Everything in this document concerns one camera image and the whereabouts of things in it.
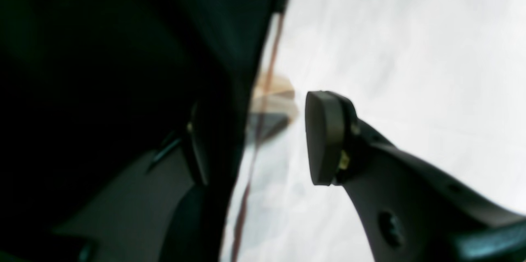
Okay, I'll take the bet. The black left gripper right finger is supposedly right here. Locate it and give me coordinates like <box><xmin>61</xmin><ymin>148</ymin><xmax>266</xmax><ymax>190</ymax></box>
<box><xmin>305</xmin><ymin>91</ymin><xmax>361</xmax><ymax>186</ymax></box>

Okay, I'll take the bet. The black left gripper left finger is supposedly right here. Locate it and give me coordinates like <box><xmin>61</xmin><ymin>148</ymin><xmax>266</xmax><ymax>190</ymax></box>
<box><xmin>183</xmin><ymin>100</ymin><xmax>229</xmax><ymax>188</ymax></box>

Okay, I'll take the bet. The pink T-shirt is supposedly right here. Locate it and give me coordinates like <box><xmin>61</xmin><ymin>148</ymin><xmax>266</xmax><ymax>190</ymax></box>
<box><xmin>219</xmin><ymin>0</ymin><xmax>526</xmax><ymax>262</ymax></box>

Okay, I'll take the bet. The black table cloth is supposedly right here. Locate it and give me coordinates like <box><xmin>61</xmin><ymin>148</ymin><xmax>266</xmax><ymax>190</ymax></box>
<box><xmin>1</xmin><ymin>0</ymin><xmax>287</xmax><ymax>262</ymax></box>

